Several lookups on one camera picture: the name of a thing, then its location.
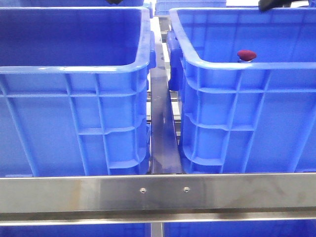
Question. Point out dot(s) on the large blue crate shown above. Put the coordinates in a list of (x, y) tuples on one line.
[(246, 117), (73, 91)]

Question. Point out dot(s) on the large blue crate left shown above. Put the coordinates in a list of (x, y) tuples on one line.
[(73, 91)]

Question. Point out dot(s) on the steel divider bar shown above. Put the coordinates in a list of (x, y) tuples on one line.
[(164, 146)]

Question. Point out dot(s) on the blue crate lower left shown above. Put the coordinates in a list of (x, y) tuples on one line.
[(99, 230)]

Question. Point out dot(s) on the stainless steel front rail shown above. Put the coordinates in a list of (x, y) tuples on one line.
[(117, 199)]

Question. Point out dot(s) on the blue crate back left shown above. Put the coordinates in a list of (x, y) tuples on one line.
[(66, 3)]

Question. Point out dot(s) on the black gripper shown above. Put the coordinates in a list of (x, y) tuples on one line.
[(114, 1)]

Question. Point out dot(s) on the blue crate back centre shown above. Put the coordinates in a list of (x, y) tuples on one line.
[(162, 7)]

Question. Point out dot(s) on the large blue crate right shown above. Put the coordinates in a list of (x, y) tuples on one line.
[(246, 117)]

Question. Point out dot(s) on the blue crate lower right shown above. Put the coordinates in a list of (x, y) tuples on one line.
[(275, 228)]

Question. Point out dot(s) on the steel vertical post lower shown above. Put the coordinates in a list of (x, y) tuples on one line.
[(157, 229)]

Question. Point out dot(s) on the red mushroom push button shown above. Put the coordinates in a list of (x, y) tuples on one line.
[(246, 55)]

